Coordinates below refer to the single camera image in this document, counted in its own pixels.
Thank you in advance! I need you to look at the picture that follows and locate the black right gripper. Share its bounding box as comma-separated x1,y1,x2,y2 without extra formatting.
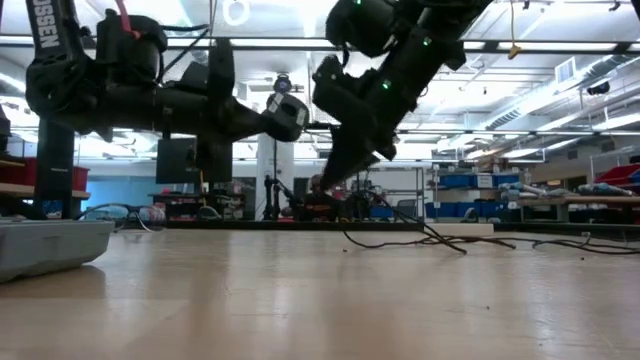
320,74,419,190

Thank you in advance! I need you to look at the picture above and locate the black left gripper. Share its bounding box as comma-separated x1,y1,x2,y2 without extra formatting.
149,38,274,184

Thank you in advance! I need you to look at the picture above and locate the black cord spool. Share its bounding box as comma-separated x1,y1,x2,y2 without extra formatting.
260,91,311,144

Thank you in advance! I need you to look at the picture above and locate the long thin black cord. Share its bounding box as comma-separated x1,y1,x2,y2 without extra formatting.
342,187,640,256

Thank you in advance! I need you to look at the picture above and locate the person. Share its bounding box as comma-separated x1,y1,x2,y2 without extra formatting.
298,173,347,222

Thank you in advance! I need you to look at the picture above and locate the white building column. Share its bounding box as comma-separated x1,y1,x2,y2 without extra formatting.
256,132,296,221

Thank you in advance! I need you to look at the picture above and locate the grey chair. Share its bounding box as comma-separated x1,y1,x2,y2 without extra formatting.
393,198,419,221

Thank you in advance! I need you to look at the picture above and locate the blue bin row with label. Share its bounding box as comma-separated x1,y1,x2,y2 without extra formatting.
438,173,521,190

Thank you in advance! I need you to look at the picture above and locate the white tape roll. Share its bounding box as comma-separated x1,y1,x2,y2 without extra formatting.
424,223,495,237

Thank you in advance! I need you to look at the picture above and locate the red storage bin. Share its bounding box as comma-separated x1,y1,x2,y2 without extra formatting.
0,157,90,192

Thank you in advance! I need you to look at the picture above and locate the grey wrapped bundle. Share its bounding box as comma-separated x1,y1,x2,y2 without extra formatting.
577,182,626,197
497,181,566,199

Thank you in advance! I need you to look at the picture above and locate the yellow hanging tag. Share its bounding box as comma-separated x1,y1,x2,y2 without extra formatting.
507,0,524,60

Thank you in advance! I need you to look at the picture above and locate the grey plastic bin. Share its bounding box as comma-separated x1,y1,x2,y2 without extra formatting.
0,218,116,285

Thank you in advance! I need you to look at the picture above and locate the wooden shelf board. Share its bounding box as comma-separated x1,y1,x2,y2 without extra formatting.
0,182,91,201

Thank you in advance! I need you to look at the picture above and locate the wooden workbench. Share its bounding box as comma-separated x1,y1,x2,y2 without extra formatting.
518,195,640,222

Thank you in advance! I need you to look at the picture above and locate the white ceiling vent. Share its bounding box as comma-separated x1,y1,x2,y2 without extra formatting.
554,56,577,86

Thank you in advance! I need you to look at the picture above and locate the red slanted bin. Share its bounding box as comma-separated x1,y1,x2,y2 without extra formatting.
594,163,640,187

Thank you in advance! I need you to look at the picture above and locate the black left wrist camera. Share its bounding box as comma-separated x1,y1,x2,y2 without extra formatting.
172,59,211,94

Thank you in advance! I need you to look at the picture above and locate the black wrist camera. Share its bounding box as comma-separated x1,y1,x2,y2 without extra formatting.
311,53,374,129
172,59,211,94

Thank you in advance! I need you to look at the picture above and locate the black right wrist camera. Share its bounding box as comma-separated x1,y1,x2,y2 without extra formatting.
311,53,374,129

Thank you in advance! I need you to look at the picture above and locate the black round camera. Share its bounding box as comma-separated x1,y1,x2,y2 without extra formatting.
272,73,294,95

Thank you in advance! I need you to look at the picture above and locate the black metal frame stand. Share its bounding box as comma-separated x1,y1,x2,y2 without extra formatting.
272,121,361,221

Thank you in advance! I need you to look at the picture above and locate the black left camera cable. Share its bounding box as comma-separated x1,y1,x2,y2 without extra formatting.
158,22,211,76

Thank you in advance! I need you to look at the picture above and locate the white hanging ring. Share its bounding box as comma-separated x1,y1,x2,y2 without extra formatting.
222,0,250,27

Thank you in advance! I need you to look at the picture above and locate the red cable strap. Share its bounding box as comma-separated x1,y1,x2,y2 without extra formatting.
113,0,142,40

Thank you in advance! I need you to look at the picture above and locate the grey looped cable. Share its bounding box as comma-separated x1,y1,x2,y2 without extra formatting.
73,202,169,234

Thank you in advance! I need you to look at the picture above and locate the black vertical frame post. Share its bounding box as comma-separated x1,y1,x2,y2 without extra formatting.
33,119,77,221

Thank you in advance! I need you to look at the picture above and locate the silver ceiling duct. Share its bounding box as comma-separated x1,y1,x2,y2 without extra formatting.
482,52,640,132

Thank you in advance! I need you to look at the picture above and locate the black horizontal frame bar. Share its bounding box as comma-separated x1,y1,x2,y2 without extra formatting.
0,35,640,55

